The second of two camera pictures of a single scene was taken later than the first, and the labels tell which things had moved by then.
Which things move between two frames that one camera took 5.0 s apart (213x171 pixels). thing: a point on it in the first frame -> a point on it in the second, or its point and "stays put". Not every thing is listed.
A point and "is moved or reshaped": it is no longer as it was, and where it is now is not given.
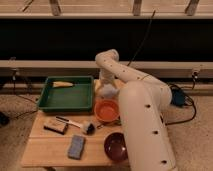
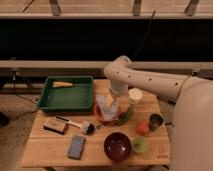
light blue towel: (108, 91) is moved or reshaped
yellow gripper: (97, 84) -> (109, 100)
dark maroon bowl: (115, 146) stays put
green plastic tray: (78, 97) stays put
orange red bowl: (106, 110) stays put
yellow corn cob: (57, 84) stays put
